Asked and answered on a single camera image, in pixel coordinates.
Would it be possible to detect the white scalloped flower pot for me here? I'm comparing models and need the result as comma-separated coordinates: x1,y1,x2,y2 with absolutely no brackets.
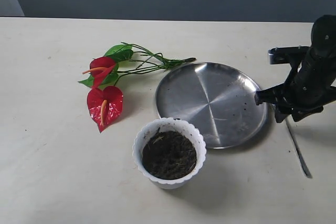
132,118,207,190

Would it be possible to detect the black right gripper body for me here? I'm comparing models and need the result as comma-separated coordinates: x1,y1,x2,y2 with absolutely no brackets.
288,15,335,111

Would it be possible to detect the stainless steel spork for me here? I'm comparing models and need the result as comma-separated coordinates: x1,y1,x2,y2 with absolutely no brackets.
285,118,312,179

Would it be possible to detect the artificial red anthurium plant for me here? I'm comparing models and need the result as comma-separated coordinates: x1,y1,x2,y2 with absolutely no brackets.
79,42,196,132

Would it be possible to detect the dark potting soil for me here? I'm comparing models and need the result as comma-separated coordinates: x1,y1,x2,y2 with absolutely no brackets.
142,131,197,180

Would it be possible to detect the round stainless steel plate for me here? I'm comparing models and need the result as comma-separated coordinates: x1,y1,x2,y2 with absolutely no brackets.
155,62,268,149

